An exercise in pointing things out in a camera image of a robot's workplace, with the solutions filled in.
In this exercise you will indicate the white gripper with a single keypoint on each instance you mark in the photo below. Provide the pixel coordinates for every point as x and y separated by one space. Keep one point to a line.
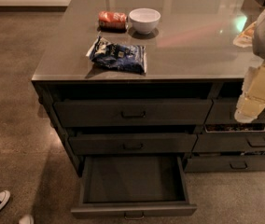
247 108

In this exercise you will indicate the grey drawer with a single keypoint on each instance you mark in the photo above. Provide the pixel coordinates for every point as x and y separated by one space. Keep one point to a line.
89 144
133 187
222 112
130 112
231 138
195 164

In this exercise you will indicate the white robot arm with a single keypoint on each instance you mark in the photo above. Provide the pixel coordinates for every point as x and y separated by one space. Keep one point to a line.
258 42

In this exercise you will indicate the grey drawer cabinet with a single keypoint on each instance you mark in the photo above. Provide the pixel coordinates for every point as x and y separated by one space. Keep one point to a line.
190 55

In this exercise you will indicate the white bowl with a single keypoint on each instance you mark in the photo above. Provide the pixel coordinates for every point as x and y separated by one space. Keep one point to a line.
144 20

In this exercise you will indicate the blue chip bag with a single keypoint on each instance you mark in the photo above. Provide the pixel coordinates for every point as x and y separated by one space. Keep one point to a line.
115 56

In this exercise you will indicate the orange snack packet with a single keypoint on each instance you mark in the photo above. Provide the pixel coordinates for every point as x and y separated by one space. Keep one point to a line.
112 20

